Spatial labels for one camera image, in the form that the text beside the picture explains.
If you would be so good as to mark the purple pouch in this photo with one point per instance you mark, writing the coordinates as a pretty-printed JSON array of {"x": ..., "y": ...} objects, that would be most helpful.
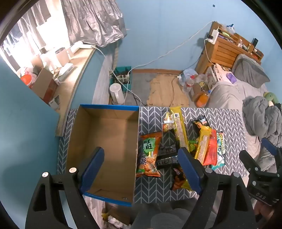
[{"x": 231, "y": 78}]

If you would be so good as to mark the wooden windowsill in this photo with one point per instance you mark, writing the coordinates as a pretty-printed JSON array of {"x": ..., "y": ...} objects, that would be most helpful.
[{"x": 75, "y": 81}]

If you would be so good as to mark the black foil snack packet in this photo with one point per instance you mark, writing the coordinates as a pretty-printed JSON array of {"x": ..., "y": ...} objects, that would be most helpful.
[
  {"x": 168, "y": 141},
  {"x": 167, "y": 160}
]

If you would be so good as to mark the green plush toy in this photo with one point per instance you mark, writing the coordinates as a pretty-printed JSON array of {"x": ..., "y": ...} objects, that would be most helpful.
[{"x": 270, "y": 96}]

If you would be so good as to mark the black snack packet orange print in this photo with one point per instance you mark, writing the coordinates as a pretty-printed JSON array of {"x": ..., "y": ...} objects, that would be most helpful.
[{"x": 199, "y": 123}]

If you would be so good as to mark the white kettle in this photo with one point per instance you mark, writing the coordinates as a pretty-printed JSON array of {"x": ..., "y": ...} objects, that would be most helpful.
[{"x": 116, "y": 94}]

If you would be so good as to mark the white hair dryer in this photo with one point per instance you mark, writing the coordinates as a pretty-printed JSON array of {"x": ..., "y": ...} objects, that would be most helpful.
[{"x": 80, "y": 45}]

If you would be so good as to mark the orange lidded container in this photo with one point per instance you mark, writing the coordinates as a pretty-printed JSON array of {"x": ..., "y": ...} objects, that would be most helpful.
[{"x": 26, "y": 79}]

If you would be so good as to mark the white cylindrical appliance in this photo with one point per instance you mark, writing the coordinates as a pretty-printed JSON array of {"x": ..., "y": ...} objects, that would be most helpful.
[{"x": 59, "y": 57}]

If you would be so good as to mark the white sheer curtain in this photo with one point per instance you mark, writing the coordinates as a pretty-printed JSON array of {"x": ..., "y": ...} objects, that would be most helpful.
[{"x": 28, "y": 28}]

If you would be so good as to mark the brown jar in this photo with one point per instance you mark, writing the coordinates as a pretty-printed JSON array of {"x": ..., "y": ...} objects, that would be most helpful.
[{"x": 197, "y": 91}]

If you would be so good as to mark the brown cardboard box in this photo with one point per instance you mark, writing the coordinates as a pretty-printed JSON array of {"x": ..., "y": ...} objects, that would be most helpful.
[{"x": 43, "y": 83}]

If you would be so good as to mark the teal plastic crate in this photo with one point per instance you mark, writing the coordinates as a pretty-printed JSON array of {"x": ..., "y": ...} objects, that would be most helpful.
[{"x": 129, "y": 85}]

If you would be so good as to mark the wooden headboard shelf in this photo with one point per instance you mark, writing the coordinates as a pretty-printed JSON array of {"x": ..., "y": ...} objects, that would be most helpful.
[{"x": 224, "y": 52}]

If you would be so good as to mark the white power strip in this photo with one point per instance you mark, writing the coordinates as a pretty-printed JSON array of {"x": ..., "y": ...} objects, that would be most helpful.
[{"x": 213, "y": 36}]

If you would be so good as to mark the grey pillow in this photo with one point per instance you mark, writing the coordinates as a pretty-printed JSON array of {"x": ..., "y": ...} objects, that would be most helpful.
[{"x": 249, "y": 69}]

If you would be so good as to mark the green peanut snack packet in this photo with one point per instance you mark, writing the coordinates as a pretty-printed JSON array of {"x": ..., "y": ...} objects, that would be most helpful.
[{"x": 192, "y": 146}]

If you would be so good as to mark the blue cardboard box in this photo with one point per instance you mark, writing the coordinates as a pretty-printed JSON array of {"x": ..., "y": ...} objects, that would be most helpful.
[{"x": 105, "y": 132}]

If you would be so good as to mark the clear bottle red cap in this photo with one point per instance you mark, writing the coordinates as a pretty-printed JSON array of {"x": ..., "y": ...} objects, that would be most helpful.
[{"x": 189, "y": 85}]

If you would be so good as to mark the grey curtain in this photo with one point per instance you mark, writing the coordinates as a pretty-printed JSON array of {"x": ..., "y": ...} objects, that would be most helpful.
[{"x": 92, "y": 19}]

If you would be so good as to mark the power strip in crate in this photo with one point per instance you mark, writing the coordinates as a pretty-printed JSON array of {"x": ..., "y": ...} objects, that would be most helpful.
[{"x": 122, "y": 77}]

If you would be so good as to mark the dark orange snack packet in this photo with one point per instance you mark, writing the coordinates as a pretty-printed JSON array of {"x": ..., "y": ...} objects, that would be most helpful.
[{"x": 177, "y": 181}]

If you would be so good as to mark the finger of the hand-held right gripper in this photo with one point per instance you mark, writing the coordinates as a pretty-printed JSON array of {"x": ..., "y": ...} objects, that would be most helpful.
[
  {"x": 249, "y": 159},
  {"x": 269, "y": 146}
]

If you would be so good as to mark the teal white printed snack packet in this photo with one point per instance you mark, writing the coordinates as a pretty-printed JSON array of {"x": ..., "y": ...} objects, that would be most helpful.
[{"x": 221, "y": 152}]

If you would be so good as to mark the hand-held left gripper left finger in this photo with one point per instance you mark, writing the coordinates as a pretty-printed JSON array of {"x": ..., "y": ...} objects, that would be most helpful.
[{"x": 92, "y": 170}]

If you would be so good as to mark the orange green snack packet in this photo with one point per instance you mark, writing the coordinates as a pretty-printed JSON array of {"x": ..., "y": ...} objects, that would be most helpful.
[{"x": 147, "y": 154}]

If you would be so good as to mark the grey bed sheet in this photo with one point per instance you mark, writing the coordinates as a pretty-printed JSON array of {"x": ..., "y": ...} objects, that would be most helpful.
[{"x": 229, "y": 96}]

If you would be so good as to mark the orange juice bottle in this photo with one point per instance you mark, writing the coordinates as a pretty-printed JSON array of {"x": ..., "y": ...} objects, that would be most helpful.
[{"x": 202, "y": 100}]

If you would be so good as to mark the clear peanut packet white band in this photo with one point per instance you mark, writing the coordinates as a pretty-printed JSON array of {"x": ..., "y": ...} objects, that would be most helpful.
[{"x": 168, "y": 125}]

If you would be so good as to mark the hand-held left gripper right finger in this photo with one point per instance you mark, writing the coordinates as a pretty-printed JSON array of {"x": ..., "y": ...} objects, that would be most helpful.
[{"x": 189, "y": 171}]

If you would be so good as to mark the red orange snack packet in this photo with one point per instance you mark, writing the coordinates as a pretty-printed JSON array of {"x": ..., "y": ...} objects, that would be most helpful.
[{"x": 213, "y": 152}]

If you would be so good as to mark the long yellow snack packet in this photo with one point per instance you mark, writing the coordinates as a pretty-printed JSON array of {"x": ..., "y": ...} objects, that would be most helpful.
[{"x": 179, "y": 127}]

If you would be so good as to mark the white flat box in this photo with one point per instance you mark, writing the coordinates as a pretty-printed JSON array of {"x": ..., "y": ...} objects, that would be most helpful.
[{"x": 66, "y": 71}]

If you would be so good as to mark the grey chevron tablecloth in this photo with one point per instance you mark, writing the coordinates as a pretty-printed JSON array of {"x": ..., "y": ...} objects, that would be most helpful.
[{"x": 227, "y": 132}]

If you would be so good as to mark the grey blanket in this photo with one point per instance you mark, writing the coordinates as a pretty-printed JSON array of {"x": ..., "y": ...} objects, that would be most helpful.
[{"x": 260, "y": 116}]

